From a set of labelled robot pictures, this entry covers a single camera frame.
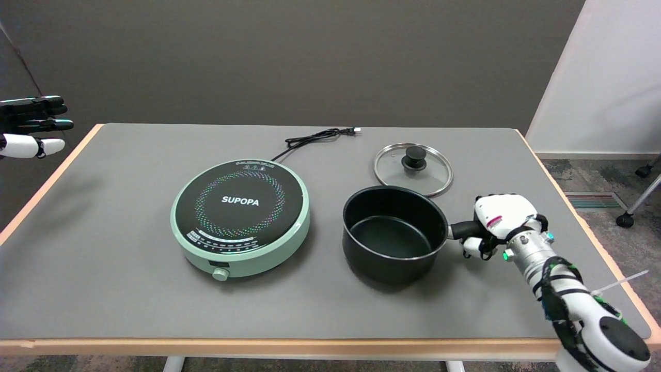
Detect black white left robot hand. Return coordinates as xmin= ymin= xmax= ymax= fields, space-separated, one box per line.
xmin=0 ymin=96 xmax=74 ymax=160

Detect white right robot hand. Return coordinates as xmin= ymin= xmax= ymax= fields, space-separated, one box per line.
xmin=462 ymin=194 xmax=549 ymax=261

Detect black soup pot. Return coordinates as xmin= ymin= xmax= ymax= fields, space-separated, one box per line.
xmin=342 ymin=185 xmax=483 ymax=284

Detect glass pot lid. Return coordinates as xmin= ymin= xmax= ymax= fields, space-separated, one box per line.
xmin=373 ymin=143 xmax=454 ymax=198

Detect floor vent grille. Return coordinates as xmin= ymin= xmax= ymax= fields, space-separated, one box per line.
xmin=563 ymin=192 xmax=629 ymax=211

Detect office chair base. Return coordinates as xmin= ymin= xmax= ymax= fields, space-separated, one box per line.
xmin=616 ymin=155 xmax=661 ymax=229

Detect grey table mat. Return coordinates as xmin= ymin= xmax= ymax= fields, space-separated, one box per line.
xmin=0 ymin=123 xmax=652 ymax=340

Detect green induction cooker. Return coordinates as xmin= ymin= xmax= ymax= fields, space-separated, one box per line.
xmin=170 ymin=159 xmax=311 ymax=282

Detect black power cord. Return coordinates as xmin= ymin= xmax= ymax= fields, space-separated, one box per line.
xmin=271 ymin=127 xmax=361 ymax=163

